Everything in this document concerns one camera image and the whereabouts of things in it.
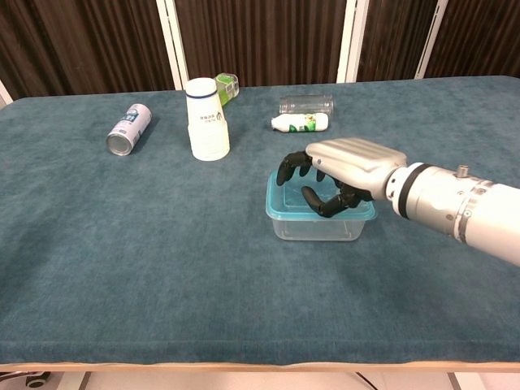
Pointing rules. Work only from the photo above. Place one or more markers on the light wooden table board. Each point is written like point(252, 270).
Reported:
point(243, 367)

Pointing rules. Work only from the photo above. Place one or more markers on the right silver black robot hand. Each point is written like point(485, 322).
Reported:
point(357, 162)

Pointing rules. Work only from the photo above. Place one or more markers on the clear plastic container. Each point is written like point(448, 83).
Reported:
point(317, 232)

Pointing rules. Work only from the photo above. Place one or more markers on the blue plastic lid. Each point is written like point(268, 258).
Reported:
point(276, 207)

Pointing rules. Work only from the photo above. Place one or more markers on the white partition post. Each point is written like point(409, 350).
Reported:
point(430, 40)
point(351, 40)
point(172, 44)
point(4, 94)

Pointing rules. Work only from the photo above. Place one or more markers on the clear plastic cup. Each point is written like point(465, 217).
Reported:
point(304, 103)

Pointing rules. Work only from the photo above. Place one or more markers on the silver blue beverage can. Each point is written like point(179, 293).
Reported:
point(130, 126)

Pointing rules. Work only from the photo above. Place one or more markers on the white paper cup stack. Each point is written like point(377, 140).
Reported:
point(207, 130)

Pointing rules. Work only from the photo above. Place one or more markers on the clear bottle with green label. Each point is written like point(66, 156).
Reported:
point(228, 87)

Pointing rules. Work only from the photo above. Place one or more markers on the caster wheel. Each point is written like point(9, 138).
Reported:
point(37, 380)

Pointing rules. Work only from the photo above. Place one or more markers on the dark brown pleated curtain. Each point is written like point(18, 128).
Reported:
point(264, 36)

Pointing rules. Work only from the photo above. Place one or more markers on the white yogurt bottle green label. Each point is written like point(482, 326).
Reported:
point(300, 122)

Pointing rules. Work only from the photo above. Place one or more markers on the teal tablecloth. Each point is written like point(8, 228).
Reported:
point(122, 243)

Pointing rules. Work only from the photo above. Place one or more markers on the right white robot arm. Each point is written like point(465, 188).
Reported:
point(447, 199)

